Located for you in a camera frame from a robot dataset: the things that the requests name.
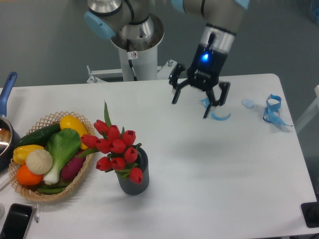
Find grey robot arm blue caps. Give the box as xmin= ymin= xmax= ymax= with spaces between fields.
xmin=84 ymin=0 xmax=249 ymax=116

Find tangled blue ribbon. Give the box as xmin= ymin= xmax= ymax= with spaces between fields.
xmin=262 ymin=94 xmax=293 ymax=128

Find pale blue bottle cap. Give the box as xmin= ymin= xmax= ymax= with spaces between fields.
xmin=241 ymin=99 xmax=255 ymax=109

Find black device at table edge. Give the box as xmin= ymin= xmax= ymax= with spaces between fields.
xmin=301 ymin=202 xmax=319 ymax=228

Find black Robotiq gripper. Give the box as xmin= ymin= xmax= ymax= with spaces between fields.
xmin=169 ymin=44 xmax=231 ymax=119

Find purple toy sweet potato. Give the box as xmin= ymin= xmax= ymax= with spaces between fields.
xmin=61 ymin=150 xmax=86 ymax=182

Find yellow toy squash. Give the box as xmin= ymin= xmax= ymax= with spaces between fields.
xmin=59 ymin=115 xmax=88 ymax=144

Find blue curved tape strip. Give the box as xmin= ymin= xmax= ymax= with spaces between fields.
xmin=199 ymin=98 xmax=231 ymax=121

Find woven wicker basket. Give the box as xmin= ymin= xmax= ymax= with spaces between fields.
xmin=8 ymin=112 xmax=95 ymax=202

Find red tulip bouquet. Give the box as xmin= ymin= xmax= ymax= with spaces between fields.
xmin=78 ymin=104 xmax=141 ymax=173

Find small clear clip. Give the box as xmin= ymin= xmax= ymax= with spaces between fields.
xmin=34 ymin=204 xmax=40 ymax=223

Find dark saucepan blue handle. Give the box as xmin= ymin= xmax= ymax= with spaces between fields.
xmin=0 ymin=72 xmax=20 ymax=171

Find yellow toy bell pepper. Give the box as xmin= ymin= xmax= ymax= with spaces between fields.
xmin=13 ymin=144 xmax=44 ymax=165

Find orange toy fruit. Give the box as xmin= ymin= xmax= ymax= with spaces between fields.
xmin=16 ymin=164 xmax=43 ymax=186

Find dark grey ribbed vase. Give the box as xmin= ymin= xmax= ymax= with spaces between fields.
xmin=116 ymin=148 xmax=150 ymax=196

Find white metal mounting frame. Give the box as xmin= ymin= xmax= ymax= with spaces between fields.
xmin=86 ymin=59 xmax=177 ymax=84

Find cream toy steamed bun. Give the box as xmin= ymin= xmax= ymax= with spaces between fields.
xmin=26 ymin=149 xmax=53 ymax=175

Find green toy bok choy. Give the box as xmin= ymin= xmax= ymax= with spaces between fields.
xmin=43 ymin=128 xmax=81 ymax=185

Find black smartphone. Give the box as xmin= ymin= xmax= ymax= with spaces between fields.
xmin=0 ymin=203 xmax=33 ymax=239

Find green toy pea pods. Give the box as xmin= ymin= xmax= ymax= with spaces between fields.
xmin=36 ymin=183 xmax=69 ymax=195

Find white frame at right edge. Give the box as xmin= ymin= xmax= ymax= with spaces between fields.
xmin=295 ymin=85 xmax=319 ymax=134

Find green toy cucumber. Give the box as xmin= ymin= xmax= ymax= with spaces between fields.
xmin=15 ymin=124 xmax=61 ymax=147

